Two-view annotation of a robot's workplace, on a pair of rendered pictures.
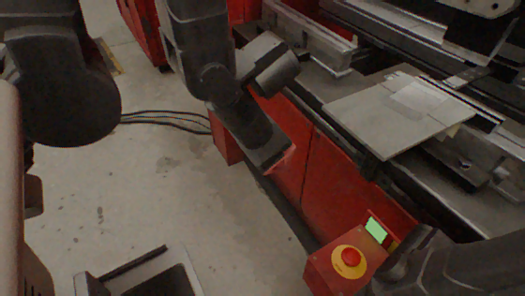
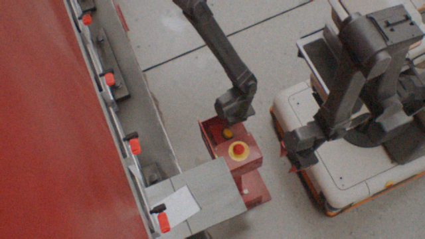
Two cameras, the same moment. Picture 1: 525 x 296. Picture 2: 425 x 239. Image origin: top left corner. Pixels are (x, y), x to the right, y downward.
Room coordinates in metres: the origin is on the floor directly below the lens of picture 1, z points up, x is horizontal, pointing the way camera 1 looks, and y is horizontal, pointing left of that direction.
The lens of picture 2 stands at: (0.79, -0.11, 2.39)
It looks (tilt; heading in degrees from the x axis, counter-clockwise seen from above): 67 degrees down; 196
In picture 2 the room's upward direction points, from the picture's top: 10 degrees counter-clockwise
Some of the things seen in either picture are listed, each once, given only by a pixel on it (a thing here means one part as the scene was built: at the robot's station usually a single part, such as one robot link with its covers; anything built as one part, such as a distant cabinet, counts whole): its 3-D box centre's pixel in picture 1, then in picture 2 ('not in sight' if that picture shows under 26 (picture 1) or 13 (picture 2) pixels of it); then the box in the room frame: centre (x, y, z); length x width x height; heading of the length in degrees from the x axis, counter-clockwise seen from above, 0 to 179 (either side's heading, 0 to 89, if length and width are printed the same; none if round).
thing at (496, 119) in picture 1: (452, 101); not in sight; (0.53, -0.43, 0.98); 0.20 x 0.03 x 0.03; 30
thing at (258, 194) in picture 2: not in sight; (240, 188); (0.20, -0.19, 0.06); 0.25 x 0.20 x 0.12; 120
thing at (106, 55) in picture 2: not in sight; (109, 64); (0.01, -0.67, 0.89); 0.30 x 0.05 x 0.03; 30
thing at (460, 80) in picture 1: (485, 66); not in sight; (0.64, -0.55, 1.01); 0.26 x 0.12 x 0.05; 120
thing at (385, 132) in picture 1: (396, 111); (193, 200); (0.49, -0.29, 1.00); 0.26 x 0.18 x 0.01; 120
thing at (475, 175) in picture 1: (421, 142); (165, 208); (0.50, -0.39, 0.89); 0.30 x 0.05 x 0.03; 30
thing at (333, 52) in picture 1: (302, 33); not in sight; (1.04, -0.15, 0.92); 0.50 x 0.06 x 0.10; 30
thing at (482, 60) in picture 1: (473, 34); not in sight; (0.56, -0.42, 1.13); 0.10 x 0.02 x 0.10; 30
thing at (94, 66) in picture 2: not in sight; (81, 73); (0.23, -0.60, 1.26); 0.15 x 0.09 x 0.17; 30
